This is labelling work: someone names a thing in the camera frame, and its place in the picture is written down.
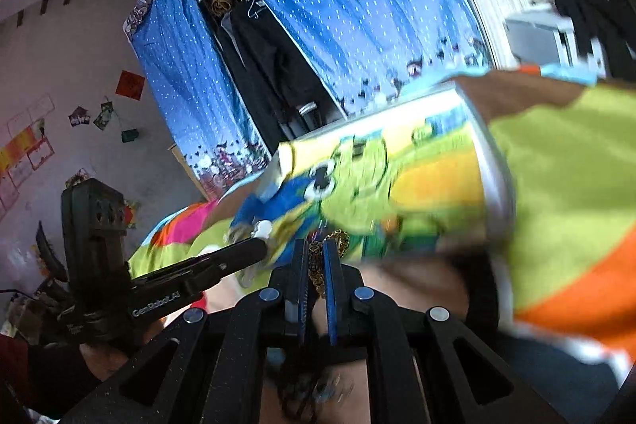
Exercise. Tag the black jacket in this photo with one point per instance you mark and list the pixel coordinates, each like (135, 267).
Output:
(596, 16)

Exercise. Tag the person's left hand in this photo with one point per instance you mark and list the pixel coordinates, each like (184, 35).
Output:
(124, 352)

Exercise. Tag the white storage box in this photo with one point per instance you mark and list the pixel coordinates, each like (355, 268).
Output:
(536, 39)

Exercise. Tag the hanging dark clothes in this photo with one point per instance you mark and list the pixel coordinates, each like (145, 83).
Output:
(278, 66)

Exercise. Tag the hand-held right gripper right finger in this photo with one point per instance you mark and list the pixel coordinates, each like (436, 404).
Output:
(332, 292)

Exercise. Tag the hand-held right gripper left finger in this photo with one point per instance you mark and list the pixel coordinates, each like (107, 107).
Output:
(300, 287)

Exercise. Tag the pink wall chart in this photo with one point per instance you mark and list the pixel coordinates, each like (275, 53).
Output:
(25, 151)

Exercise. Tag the small white ornament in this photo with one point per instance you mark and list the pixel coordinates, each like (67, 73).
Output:
(262, 230)

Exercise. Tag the green wall photo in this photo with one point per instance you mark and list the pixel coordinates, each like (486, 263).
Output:
(130, 136)

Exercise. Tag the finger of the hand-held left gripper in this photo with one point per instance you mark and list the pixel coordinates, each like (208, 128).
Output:
(208, 257)
(233, 270)

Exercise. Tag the dark wall photo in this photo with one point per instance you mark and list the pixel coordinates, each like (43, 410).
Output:
(104, 114)
(78, 116)

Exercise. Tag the red diamond paper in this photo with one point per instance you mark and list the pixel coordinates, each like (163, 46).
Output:
(130, 84)

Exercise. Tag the cartoon printed blanket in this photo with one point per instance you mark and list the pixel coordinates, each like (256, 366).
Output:
(571, 205)

